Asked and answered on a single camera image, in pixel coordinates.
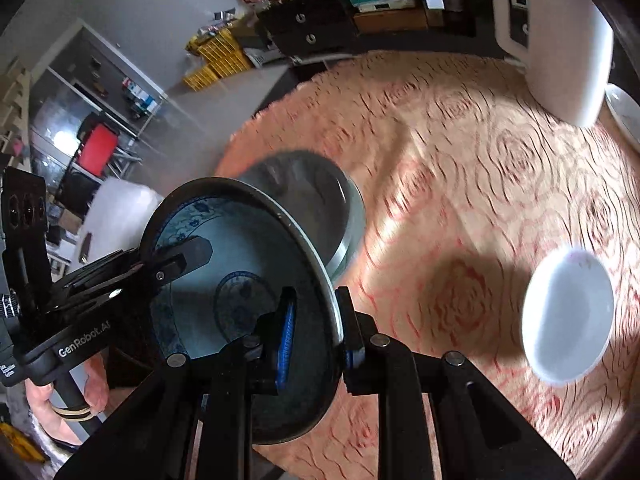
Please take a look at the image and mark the blue patterned ceramic bowl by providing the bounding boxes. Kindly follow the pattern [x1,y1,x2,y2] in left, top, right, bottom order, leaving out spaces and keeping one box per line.
[140,178,344,444]

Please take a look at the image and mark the small white bowl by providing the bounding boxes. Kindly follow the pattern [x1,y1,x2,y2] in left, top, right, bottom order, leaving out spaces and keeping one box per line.
[521,247,615,387]

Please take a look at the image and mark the large steel bowl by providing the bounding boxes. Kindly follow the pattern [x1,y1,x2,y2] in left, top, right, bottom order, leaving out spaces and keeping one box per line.
[239,151,366,284]

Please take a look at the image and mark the person's left hand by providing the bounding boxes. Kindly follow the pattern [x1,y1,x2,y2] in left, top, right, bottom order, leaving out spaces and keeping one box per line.
[24,351,109,446]

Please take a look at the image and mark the white chair cushion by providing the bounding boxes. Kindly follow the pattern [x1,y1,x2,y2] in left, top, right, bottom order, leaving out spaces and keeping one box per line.
[70,178,163,272]

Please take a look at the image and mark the red folding chair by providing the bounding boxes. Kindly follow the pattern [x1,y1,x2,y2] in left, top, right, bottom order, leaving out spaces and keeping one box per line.
[77,124,118,178]

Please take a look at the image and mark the white shelf unit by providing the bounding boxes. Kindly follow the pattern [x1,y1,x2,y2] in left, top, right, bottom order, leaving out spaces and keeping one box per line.
[29,21,166,155]

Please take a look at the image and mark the yellow plastic crates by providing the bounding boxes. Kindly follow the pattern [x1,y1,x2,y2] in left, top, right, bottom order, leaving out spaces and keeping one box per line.
[182,27,253,91]

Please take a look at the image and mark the rose patterned tablecloth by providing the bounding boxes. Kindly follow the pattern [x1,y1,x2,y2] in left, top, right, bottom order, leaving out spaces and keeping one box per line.
[216,52,639,479]

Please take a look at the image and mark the white plate with rim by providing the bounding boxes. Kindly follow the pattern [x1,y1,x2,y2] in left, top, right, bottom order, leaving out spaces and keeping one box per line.
[605,82,640,152]

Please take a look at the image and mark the black sideboard cabinet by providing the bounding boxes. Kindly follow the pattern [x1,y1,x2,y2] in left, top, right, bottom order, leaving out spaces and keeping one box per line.
[258,0,502,58]

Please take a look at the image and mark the white electric kettle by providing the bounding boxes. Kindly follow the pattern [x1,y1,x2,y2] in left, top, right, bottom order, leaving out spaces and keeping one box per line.
[492,0,614,128]

